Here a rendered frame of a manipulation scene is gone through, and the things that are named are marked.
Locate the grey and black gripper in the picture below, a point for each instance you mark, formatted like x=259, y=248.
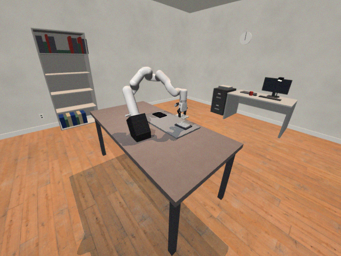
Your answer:
x=182, y=108

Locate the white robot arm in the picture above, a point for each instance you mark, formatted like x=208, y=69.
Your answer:
x=146, y=72

